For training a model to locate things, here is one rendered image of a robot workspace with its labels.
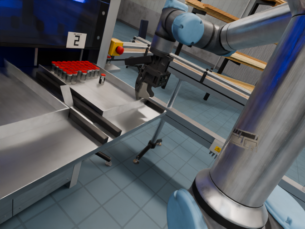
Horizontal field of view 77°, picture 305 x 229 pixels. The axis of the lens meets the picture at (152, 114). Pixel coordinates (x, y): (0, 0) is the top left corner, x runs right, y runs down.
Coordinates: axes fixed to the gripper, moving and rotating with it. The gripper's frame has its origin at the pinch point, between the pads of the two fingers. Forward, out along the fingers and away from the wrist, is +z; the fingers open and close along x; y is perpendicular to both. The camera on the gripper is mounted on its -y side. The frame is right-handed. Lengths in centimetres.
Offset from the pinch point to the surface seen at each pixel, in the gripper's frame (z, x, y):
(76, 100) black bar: 1.7, -21.6, -9.2
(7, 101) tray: 3.5, -37.2, -17.6
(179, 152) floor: 91, 120, 8
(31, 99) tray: 3.5, -31.2, -16.6
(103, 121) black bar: 1.7, -21.9, 3.5
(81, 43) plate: -9.2, -4.5, -30.2
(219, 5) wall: -125, 793, -223
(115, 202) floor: 92, 23, 0
